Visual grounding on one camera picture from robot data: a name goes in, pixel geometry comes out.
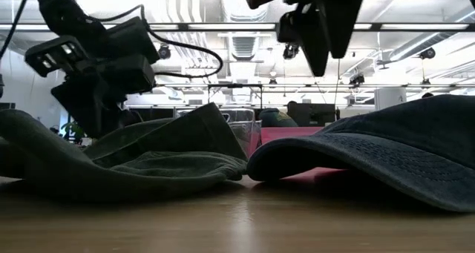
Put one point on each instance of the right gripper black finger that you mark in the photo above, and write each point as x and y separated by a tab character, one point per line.
311	38
343	19

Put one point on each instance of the dark blue cap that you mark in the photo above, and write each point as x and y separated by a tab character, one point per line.
408	149

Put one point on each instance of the clear plastic bin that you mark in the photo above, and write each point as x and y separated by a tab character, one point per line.
245	130

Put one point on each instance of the black computer monitor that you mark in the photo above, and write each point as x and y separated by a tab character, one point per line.
6	105
315	115

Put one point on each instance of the olive green cap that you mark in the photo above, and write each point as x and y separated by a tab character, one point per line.
148	171

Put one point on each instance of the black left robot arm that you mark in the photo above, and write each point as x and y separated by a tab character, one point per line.
59	8

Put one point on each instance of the black overhead light beam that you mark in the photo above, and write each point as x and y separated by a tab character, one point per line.
230	26

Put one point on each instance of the black ceiling spotlight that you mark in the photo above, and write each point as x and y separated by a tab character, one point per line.
290	52
427	53
164	52
356	79

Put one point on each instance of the pink plastic bin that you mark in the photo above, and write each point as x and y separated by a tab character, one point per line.
282	134

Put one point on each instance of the silver ceiling air duct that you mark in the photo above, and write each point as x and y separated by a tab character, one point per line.
237	8

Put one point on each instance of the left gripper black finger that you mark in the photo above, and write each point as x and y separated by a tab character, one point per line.
124	115
89	108

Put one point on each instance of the green plant in white pot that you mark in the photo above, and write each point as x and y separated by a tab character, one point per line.
72	128

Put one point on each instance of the white column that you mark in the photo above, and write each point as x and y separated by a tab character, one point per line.
389	97

